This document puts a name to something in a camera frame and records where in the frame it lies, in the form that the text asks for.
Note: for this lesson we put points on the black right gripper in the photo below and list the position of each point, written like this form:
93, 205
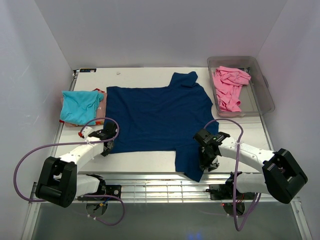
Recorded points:
211, 165

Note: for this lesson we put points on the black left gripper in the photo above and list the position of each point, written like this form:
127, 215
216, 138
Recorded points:
105, 153

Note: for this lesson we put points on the navy blue t shirt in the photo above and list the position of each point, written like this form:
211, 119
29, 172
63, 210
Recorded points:
162, 119

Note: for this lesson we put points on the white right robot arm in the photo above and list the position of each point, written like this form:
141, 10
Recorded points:
279, 174

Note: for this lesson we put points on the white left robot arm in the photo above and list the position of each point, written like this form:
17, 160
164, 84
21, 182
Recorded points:
60, 182

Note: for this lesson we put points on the turquoise folded t shirt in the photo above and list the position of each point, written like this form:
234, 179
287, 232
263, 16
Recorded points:
80, 107

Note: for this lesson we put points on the blue label sticker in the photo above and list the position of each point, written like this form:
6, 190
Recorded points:
87, 70

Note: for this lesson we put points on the clear plastic bin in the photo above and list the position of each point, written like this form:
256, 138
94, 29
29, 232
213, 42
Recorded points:
255, 98

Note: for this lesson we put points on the pink t shirt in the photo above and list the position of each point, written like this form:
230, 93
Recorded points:
228, 83

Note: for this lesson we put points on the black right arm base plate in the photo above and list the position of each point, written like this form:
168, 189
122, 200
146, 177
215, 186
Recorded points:
224, 192

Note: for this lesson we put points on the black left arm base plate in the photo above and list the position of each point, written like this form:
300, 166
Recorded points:
109, 193

